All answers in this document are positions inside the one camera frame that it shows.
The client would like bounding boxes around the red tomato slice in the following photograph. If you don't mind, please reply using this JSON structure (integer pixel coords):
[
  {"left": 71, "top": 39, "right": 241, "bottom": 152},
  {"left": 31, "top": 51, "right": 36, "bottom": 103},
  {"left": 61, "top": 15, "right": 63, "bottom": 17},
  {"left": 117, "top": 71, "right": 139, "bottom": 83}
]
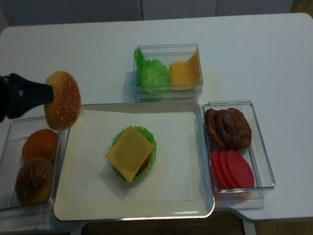
[
  {"left": 211, "top": 149, "right": 230, "bottom": 189},
  {"left": 219, "top": 150, "right": 239, "bottom": 189},
  {"left": 226, "top": 150, "right": 254, "bottom": 188}
]

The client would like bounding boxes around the green lettuce leaf in box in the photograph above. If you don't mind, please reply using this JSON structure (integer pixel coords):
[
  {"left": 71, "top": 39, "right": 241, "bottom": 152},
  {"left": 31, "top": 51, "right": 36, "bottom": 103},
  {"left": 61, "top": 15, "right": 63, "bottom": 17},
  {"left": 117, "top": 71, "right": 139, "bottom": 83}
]
[{"left": 134, "top": 48, "right": 171, "bottom": 94}]

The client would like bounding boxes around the plain brown bun in box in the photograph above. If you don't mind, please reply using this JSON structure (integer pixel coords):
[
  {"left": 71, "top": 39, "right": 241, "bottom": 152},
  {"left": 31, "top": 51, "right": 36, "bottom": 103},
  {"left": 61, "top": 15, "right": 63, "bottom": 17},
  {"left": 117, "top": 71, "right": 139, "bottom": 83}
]
[{"left": 22, "top": 129, "right": 58, "bottom": 164}]

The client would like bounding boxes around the sesame bun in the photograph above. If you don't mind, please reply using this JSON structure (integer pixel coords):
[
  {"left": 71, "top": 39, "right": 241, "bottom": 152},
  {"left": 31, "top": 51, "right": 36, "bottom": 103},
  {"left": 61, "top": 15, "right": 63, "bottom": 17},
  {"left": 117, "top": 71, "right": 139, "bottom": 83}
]
[
  {"left": 44, "top": 71, "right": 81, "bottom": 131},
  {"left": 15, "top": 158, "right": 53, "bottom": 206}
]

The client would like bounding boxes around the left red tomato slice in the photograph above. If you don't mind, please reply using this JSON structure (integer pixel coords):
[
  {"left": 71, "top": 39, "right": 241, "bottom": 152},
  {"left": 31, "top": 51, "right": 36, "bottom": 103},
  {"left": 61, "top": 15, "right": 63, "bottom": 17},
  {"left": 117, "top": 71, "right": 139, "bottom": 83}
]
[{"left": 211, "top": 149, "right": 230, "bottom": 189}]

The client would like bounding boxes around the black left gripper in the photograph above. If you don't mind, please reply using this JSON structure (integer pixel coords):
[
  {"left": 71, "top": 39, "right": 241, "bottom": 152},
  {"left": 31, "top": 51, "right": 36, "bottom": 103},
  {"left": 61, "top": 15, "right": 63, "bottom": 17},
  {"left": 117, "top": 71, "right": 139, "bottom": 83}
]
[{"left": 0, "top": 73, "right": 54, "bottom": 122}]

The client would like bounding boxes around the right brown meat patty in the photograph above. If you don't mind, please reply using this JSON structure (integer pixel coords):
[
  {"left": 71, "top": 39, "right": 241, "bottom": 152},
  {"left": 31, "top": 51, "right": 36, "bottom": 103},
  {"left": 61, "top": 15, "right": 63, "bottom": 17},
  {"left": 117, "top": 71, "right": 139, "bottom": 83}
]
[{"left": 223, "top": 108, "right": 252, "bottom": 149}]

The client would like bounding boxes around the lettuce leaf under burger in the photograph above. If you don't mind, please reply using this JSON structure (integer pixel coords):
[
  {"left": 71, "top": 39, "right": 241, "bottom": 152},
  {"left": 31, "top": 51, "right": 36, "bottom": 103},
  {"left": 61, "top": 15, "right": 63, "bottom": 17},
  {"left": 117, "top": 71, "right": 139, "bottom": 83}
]
[{"left": 112, "top": 126, "right": 157, "bottom": 181}]

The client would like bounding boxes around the yellow cheese slice stack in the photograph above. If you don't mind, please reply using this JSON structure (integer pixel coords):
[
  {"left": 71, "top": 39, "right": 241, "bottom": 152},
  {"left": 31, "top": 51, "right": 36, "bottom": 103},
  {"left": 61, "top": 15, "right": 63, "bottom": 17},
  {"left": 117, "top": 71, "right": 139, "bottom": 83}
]
[{"left": 169, "top": 49, "right": 200, "bottom": 92}]

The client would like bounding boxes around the yellow cheese slice on burger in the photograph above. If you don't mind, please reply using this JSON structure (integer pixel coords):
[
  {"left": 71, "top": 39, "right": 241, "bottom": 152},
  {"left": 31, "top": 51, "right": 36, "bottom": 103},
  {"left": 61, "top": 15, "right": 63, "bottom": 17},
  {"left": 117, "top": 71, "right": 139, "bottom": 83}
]
[{"left": 105, "top": 126, "right": 156, "bottom": 183}]

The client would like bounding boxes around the brown meat patty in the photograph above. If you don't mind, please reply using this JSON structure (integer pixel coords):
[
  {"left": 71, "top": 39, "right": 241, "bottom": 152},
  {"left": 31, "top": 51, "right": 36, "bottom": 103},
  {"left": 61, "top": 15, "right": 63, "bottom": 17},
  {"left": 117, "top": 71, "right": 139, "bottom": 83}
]
[
  {"left": 215, "top": 110, "right": 237, "bottom": 150},
  {"left": 223, "top": 108, "right": 252, "bottom": 149},
  {"left": 204, "top": 108, "right": 227, "bottom": 150}
]

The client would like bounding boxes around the sesame bun in box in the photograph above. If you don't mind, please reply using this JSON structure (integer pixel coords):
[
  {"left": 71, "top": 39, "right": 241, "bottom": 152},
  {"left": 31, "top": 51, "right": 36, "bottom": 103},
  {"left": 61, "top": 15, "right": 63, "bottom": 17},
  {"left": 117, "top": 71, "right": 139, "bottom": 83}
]
[{"left": 15, "top": 158, "right": 53, "bottom": 206}]

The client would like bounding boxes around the white serving tray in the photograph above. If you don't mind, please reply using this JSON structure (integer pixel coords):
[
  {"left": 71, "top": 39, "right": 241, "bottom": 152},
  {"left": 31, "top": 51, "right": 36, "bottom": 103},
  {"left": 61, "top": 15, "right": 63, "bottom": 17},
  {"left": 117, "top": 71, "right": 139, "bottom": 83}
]
[{"left": 54, "top": 101, "right": 215, "bottom": 221}]

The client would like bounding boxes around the right red tomato slice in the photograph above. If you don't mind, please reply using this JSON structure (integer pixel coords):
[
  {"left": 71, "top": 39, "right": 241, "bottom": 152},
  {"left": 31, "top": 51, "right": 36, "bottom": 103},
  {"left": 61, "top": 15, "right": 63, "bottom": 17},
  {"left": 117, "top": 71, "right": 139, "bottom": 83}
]
[{"left": 226, "top": 150, "right": 254, "bottom": 188}]

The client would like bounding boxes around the clear bun box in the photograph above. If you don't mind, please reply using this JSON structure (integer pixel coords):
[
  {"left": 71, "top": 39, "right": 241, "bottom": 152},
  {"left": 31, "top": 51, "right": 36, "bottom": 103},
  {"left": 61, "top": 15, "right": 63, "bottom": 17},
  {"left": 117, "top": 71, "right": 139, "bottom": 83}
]
[{"left": 0, "top": 117, "right": 69, "bottom": 219}]

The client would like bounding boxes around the middle red tomato slice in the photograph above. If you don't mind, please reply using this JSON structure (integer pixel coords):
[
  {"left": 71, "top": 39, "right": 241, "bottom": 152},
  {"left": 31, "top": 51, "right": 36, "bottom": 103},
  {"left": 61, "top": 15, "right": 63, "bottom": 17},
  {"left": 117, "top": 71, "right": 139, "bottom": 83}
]
[{"left": 219, "top": 150, "right": 239, "bottom": 189}]

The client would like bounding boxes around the brown patty in burger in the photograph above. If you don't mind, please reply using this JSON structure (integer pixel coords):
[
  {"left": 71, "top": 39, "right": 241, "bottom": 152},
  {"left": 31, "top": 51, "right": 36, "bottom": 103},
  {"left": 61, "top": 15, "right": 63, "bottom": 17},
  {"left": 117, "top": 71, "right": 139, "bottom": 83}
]
[{"left": 135, "top": 156, "right": 150, "bottom": 176}]

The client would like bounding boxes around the clear patty and tomato box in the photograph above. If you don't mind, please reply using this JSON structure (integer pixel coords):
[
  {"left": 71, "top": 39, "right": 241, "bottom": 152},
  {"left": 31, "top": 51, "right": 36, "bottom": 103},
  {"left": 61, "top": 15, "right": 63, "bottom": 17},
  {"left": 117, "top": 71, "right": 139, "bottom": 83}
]
[{"left": 202, "top": 100, "right": 275, "bottom": 210}]

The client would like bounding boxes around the clear lettuce and cheese box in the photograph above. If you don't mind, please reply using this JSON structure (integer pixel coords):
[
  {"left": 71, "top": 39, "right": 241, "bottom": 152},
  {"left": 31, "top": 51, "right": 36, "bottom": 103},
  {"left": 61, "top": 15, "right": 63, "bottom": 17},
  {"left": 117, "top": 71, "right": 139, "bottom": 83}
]
[{"left": 132, "top": 44, "right": 203, "bottom": 102}]

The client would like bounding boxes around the sesame top bun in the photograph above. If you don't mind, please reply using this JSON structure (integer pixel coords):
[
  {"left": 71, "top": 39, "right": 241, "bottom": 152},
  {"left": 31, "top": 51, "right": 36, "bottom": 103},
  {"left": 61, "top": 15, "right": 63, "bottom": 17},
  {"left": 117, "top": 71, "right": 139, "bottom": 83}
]
[{"left": 44, "top": 71, "right": 81, "bottom": 131}]

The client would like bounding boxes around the middle brown meat patty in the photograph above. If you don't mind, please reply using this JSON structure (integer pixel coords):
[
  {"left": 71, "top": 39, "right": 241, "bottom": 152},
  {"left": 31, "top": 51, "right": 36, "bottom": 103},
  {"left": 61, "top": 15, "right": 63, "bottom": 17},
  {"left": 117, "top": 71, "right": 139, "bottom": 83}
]
[{"left": 215, "top": 110, "right": 237, "bottom": 150}]

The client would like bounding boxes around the left brown meat patty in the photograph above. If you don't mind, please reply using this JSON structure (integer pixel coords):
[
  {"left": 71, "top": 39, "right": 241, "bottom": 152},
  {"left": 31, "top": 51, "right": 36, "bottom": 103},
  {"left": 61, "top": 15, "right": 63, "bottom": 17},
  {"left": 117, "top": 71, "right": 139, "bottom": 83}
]
[{"left": 204, "top": 108, "right": 227, "bottom": 150}]

